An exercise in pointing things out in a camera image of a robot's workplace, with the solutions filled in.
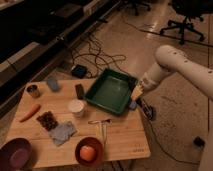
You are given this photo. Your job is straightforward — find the black handled brush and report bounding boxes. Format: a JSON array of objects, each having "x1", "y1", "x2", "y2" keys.
[{"x1": 131, "y1": 86, "x2": 155, "y2": 120}]

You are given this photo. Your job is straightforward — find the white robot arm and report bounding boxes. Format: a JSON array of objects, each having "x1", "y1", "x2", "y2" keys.
[{"x1": 137, "y1": 45, "x2": 213, "y2": 171}]

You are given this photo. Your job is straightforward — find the green plastic tray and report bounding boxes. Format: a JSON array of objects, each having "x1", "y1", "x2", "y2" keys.
[{"x1": 85, "y1": 69, "x2": 137, "y2": 116}]

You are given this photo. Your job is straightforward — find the small blue block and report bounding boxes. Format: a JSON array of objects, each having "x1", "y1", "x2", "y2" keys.
[{"x1": 128, "y1": 101, "x2": 137, "y2": 110}]

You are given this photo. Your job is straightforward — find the wooden slingshot tool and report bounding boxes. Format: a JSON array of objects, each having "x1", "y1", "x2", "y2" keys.
[{"x1": 89, "y1": 119, "x2": 111, "y2": 145}]

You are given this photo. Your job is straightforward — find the dark brown block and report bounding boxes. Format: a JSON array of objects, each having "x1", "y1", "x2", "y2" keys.
[{"x1": 75, "y1": 84, "x2": 84, "y2": 100}]

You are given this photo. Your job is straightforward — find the black power adapter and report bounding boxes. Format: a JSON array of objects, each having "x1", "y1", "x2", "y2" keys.
[{"x1": 71, "y1": 64, "x2": 87, "y2": 79}]

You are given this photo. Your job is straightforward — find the white cup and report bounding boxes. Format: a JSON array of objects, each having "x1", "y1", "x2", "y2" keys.
[{"x1": 68, "y1": 99, "x2": 86, "y2": 117}]

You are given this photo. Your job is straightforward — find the red bowl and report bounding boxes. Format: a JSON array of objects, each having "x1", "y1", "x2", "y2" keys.
[{"x1": 75, "y1": 137, "x2": 104, "y2": 167}]

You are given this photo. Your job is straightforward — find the black office chair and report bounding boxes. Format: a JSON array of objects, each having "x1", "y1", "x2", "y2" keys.
[{"x1": 159, "y1": 0, "x2": 213, "y2": 45}]

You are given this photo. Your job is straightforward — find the orange fruit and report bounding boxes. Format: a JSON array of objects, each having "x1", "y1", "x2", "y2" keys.
[{"x1": 80, "y1": 146, "x2": 96, "y2": 162}]

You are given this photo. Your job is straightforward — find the blue grey cloth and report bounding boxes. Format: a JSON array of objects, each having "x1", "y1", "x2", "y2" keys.
[{"x1": 49, "y1": 121, "x2": 77, "y2": 146}]

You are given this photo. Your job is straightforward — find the orange carrot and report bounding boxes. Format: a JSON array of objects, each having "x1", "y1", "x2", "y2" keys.
[{"x1": 19, "y1": 104, "x2": 41, "y2": 122}]

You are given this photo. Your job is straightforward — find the metal can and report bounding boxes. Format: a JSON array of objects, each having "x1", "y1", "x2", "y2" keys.
[{"x1": 27, "y1": 84, "x2": 40, "y2": 98}]

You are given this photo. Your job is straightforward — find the purple bowl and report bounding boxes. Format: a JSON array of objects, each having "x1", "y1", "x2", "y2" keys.
[{"x1": 0, "y1": 138, "x2": 32, "y2": 171}]

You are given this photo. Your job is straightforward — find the black floor cables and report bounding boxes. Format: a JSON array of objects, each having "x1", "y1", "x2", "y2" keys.
[{"x1": 59, "y1": 33, "x2": 128, "y2": 78}]

